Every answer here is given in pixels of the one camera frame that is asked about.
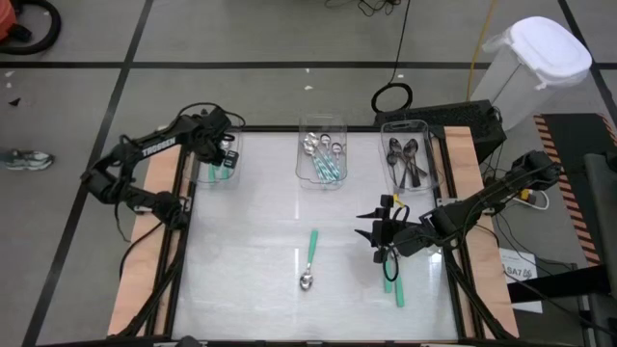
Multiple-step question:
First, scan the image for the yellow cable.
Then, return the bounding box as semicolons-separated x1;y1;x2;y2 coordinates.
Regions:
465;0;497;101

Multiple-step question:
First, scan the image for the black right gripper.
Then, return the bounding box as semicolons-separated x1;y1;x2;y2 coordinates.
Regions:
354;205;404;265

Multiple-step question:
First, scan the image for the person's foot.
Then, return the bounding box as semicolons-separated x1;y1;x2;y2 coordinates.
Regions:
0;148;55;172

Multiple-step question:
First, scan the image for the black vacuum hose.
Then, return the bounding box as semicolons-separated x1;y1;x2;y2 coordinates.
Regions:
0;0;63;56

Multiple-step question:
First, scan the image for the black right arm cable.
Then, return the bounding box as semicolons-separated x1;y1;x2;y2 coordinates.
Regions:
382;248;401;283

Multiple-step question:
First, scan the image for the black cable bundle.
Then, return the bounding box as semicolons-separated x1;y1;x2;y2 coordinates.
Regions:
323;0;402;16

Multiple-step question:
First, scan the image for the black hazard striped platform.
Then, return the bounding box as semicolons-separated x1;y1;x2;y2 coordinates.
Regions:
532;112;617;265

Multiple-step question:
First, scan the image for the black aluminium table frame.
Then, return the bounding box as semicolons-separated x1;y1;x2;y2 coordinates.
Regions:
115;123;520;347

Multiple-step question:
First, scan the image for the clear plastic bin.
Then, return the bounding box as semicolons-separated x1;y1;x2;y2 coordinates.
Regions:
294;113;349;191
195;112;243;189
379;119;441;196

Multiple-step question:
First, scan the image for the white paper label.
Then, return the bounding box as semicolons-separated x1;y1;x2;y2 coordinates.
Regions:
499;247;545;314

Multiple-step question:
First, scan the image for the black coiled cable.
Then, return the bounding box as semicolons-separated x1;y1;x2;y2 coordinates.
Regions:
369;0;415;115

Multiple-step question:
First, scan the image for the black metal spoon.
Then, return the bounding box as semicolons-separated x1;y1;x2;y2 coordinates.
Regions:
397;145;416;194
386;151;400;189
409;153;430;178
389;136;418;189
403;137;420;189

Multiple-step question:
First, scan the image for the black floor beam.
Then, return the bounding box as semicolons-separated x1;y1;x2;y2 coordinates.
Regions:
505;277;612;305

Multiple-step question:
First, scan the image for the black perforated computer case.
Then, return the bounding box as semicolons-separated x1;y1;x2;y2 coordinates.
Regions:
373;99;508;163

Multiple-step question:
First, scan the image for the white lidded trash bin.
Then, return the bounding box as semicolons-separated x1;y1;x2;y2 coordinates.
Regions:
469;15;594;132

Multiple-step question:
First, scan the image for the orange vacuum cleaner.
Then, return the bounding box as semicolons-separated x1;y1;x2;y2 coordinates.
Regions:
0;0;20;42

